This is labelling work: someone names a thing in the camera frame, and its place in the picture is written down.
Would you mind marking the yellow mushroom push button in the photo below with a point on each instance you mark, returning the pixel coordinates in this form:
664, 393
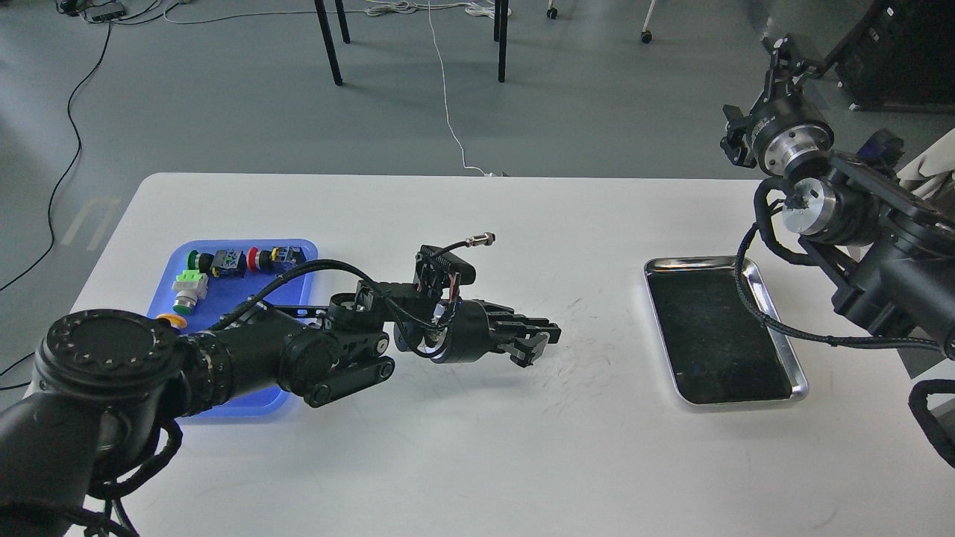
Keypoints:
177, 321

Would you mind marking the red emergency stop button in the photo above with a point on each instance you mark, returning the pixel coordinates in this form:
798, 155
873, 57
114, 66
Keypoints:
260, 260

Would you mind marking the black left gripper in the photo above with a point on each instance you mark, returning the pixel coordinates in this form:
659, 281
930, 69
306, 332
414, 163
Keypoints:
522, 338

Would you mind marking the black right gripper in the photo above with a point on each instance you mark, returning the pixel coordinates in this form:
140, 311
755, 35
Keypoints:
788, 136

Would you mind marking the silver metal tray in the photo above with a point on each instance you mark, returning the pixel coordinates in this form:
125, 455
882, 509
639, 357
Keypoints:
718, 354

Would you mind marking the blue plastic tray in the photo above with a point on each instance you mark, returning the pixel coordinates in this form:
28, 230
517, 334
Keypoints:
222, 296

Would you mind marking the beige cloth on chair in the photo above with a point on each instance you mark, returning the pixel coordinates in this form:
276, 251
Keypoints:
937, 160

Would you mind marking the green push button switch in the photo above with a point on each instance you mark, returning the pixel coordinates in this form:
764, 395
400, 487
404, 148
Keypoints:
225, 263

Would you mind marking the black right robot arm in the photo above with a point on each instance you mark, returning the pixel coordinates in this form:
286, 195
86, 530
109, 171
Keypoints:
888, 251

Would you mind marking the black table legs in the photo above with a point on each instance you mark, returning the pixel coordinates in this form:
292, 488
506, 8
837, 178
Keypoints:
335, 34

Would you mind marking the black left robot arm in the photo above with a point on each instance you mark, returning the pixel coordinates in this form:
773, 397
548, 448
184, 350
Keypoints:
101, 414

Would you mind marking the green white indicator button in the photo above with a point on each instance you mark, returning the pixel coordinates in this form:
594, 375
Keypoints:
190, 287

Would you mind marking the black cabinet on floor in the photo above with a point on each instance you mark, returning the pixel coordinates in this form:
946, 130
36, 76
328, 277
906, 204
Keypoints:
898, 57

